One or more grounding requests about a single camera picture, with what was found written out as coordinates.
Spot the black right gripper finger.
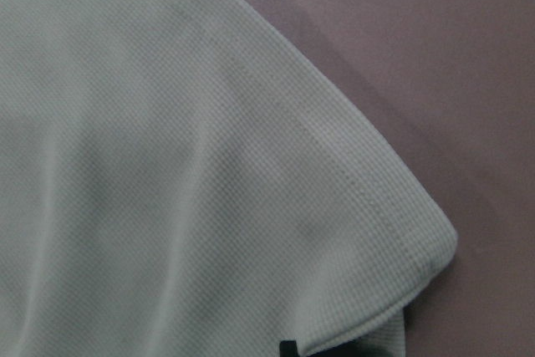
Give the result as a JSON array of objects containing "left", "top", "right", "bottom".
[{"left": 279, "top": 339, "right": 298, "bottom": 357}]

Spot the sage green long-sleeve shirt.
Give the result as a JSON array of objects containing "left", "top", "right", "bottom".
[{"left": 1, "top": 0, "right": 457, "bottom": 356}]

